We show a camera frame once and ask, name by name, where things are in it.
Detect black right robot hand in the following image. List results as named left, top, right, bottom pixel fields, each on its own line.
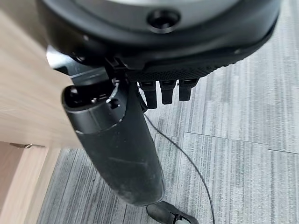
left=35, top=0, right=281, bottom=207

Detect light wooden office cabinet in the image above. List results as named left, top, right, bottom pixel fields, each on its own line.
left=0, top=0, right=81, bottom=224

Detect dark robot foot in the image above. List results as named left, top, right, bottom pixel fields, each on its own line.
left=146, top=201, right=199, bottom=224

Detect thin black cable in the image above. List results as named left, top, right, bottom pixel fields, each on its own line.
left=142, top=112, right=215, bottom=224

